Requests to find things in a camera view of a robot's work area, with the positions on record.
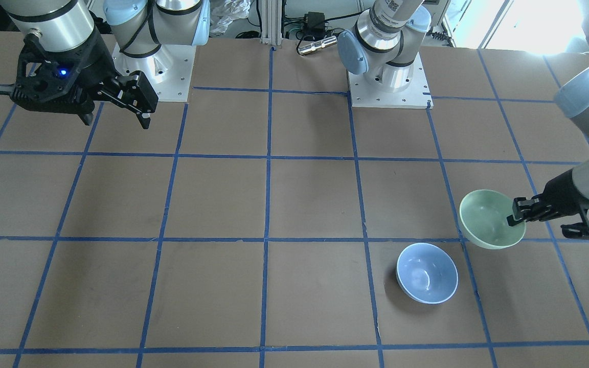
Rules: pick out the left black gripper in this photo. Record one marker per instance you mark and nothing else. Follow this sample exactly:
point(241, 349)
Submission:
point(563, 191)

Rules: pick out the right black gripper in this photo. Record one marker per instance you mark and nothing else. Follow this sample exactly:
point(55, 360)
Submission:
point(95, 65)

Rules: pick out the green bowl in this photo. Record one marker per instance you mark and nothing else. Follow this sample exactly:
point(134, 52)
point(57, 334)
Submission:
point(484, 220)

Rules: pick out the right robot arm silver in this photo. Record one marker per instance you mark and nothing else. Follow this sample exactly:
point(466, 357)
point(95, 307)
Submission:
point(140, 28)

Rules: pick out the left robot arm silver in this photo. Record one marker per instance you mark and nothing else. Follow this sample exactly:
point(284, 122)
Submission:
point(383, 45)

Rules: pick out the blue bowl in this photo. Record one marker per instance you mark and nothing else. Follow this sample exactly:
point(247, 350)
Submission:
point(426, 273)

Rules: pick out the silver metal connector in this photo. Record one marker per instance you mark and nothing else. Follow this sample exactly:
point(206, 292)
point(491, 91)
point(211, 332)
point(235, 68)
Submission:
point(316, 46)

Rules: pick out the black power adapter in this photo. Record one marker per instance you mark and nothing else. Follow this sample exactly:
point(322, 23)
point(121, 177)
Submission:
point(314, 23)

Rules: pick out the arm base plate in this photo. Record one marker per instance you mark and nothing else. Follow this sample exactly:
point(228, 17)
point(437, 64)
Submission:
point(169, 70)
point(386, 94)

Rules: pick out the aluminium frame post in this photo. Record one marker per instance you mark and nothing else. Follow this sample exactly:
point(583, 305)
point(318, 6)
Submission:
point(270, 22)

